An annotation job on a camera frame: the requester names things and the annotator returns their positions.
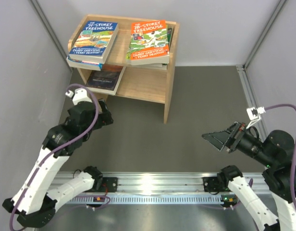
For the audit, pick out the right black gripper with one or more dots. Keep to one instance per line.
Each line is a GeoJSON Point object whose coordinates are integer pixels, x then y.
{"type": "Point", "coordinates": [218, 138]}

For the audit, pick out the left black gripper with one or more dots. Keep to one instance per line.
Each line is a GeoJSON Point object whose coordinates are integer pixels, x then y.
{"type": "Point", "coordinates": [104, 118]}

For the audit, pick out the dark tale of cities book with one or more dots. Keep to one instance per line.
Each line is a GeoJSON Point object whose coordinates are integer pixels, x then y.
{"type": "Point", "coordinates": [107, 80]}

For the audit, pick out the light blue comic book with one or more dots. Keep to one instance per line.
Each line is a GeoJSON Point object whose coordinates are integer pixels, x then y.
{"type": "Point", "coordinates": [83, 64]}

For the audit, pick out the green coin cover book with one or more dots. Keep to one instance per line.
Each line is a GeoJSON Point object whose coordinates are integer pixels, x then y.
{"type": "Point", "coordinates": [154, 66]}

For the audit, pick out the blue 91-storey treehouse book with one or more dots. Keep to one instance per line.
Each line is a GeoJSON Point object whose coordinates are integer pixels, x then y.
{"type": "Point", "coordinates": [94, 41]}

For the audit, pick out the orange 78-storey treehouse book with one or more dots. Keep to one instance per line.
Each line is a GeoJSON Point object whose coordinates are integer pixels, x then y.
{"type": "Point", "coordinates": [149, 43]}

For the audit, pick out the green 65-storey treehouse book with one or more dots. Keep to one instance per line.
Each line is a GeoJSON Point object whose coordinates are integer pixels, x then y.
{"type": "Point", "coordinates": [169, 35]}

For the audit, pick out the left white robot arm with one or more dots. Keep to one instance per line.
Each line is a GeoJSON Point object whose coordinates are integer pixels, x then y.
{"type": "Point", "coordinates": [35, 204]}

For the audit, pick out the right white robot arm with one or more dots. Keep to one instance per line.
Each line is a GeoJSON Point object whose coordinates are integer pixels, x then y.
{"type": "Point", "coordinates": [275, 153]}

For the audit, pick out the wooden two-tier shelf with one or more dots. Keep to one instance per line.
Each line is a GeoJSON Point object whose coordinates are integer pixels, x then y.
{"type": "Point", "coordinates": [144, 84]}

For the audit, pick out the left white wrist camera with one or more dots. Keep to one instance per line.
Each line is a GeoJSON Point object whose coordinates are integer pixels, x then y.
{"type": "Point", "coordinates": [79, 95]}

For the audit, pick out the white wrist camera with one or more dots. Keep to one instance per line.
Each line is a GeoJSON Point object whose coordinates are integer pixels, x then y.
{"type": "Point", "coordinates": [79, 95]}
{"type": "Point", "coordinates": [254, 115]}

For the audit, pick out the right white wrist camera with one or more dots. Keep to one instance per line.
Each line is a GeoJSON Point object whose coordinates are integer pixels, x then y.
{"type": "Point", "coordinates": [254, 115]}

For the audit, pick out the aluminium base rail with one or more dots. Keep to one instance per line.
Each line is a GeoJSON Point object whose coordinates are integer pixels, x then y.
{"type": "Point", "coordinates": [154, 189]}

